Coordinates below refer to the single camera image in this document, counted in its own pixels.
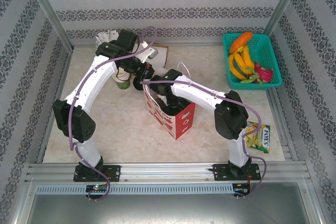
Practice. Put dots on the white red printed paper bag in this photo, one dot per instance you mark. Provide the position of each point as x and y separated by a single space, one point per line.
183 124

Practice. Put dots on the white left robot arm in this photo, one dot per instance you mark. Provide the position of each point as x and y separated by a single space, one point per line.
97 85

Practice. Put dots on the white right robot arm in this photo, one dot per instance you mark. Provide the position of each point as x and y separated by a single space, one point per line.
199 95

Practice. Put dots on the white napkin stack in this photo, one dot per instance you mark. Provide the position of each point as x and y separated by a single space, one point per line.
162 57

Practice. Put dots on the stacked paper cups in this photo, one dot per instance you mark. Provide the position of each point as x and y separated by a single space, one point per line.
123 83

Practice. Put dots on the yellow toy banana bunch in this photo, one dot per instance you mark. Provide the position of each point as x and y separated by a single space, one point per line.
239 64

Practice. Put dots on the pink toy dragon fruit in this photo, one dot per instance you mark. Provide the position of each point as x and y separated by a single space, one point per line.
262 73

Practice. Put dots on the teal plastic basket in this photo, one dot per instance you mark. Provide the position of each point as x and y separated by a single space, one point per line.
267 51

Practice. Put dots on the yellow green candy bag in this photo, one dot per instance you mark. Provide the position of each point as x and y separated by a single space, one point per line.
260 137

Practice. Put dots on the small circuit board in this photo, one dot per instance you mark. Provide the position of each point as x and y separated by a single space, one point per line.
240 190
97 187

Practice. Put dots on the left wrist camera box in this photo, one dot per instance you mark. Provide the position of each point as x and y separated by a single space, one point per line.
147 54

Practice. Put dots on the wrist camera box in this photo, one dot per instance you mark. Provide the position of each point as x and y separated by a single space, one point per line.
147 54
161 99

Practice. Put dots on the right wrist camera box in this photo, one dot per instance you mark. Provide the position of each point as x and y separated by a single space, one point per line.
161 99

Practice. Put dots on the aluminium frame post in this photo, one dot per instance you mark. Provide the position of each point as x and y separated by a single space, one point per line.
284 1
48 9

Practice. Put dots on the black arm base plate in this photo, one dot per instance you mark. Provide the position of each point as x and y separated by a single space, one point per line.
114 172
220 172

